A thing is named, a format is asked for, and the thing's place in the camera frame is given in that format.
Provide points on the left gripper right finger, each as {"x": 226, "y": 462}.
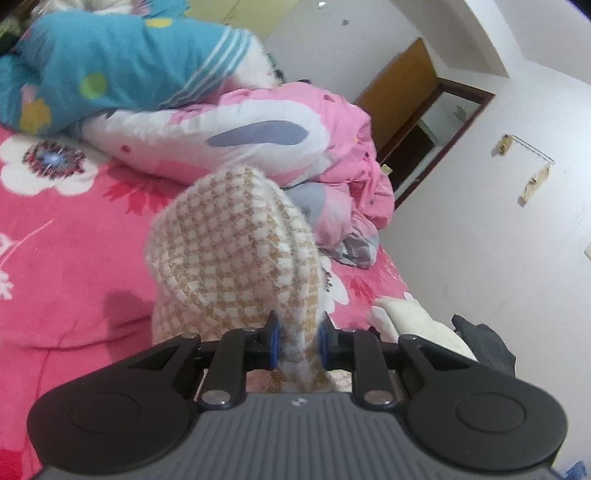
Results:
{"x": 366, "y": 357}

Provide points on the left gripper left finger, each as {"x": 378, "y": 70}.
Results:
{"x": 228, "y": 361}

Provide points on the beige checkered knit coat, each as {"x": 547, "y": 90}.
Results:
{"x": 225, "y": 254}

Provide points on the folded white clothes stack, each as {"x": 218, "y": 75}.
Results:
{"x": 393, "y": 318}

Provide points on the dark folded garment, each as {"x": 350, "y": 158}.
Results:
{"x": 487, "y": 346}

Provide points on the pink rabbit quilt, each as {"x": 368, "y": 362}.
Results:
{"x": 313, "y": 143}

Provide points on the brown wooden door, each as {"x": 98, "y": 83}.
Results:
{"x": 417, "y": 116}

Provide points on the blue cartoon quilt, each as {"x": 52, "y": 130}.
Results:
{"x": 70, "y": 65}

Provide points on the cream yellow wardrobe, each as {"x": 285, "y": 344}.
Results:
{"x": 259, "y": 16}

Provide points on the wall coat hook rack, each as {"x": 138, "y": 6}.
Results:
{"x": 534, "y": 165}

